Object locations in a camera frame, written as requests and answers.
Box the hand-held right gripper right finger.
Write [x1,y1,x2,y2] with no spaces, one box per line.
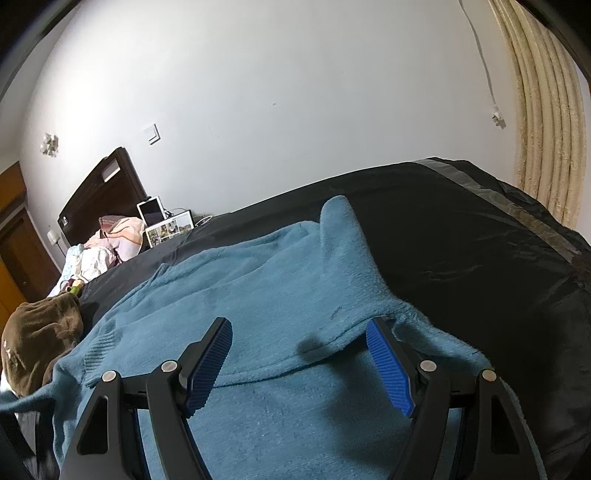
[366,316,539,480]

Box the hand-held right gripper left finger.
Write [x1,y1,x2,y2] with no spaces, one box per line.
[60,316,234,480]

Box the blue knit sweater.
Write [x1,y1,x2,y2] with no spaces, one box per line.
[0,195,550,480]

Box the brown fleece garment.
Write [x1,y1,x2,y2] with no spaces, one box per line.
[0,292,84,395]

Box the pile of pink clothes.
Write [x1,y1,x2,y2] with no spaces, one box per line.
[46,215,146,296]

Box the black blanket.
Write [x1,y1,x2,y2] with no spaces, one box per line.
[0,157,591,480]

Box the white tablet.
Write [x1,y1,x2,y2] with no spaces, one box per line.
[137,196,168,228]

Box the dark wooden headboard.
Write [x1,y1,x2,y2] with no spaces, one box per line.
[58,147,147,247]

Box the brown wooden door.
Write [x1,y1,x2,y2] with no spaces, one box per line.
[0,161,61,333]

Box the beige curtain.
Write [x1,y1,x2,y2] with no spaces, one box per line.
[489,0,591,229]

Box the white photo frame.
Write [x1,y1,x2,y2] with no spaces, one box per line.
[144,210,195,247]

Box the white wall cable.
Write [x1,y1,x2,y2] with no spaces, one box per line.
[459,0,499,112]

